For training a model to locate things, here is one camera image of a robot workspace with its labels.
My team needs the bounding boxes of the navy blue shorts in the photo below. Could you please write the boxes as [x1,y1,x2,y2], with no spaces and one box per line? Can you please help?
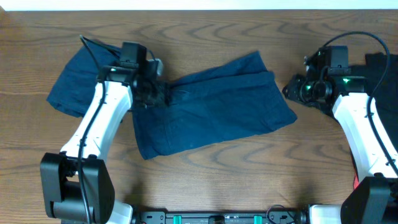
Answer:
[132,50,299,161]

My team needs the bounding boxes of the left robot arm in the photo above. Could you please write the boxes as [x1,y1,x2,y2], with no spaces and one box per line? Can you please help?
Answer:
[40,42,169,223]

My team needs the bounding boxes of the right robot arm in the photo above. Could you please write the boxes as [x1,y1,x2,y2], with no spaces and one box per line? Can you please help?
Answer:
[282,46,397,223]

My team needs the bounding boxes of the folded navy shorts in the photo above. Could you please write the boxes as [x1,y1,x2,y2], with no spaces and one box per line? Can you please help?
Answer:
[47,42,116,118]

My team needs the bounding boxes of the black garment with logo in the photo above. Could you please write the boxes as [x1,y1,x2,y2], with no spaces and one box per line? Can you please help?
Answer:
[350,52,397,149]

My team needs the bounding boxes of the red cloth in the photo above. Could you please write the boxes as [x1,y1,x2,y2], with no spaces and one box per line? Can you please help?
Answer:
[353,174,359,190]

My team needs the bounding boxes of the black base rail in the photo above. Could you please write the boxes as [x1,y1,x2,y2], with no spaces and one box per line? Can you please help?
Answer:
[130,205,310,224]

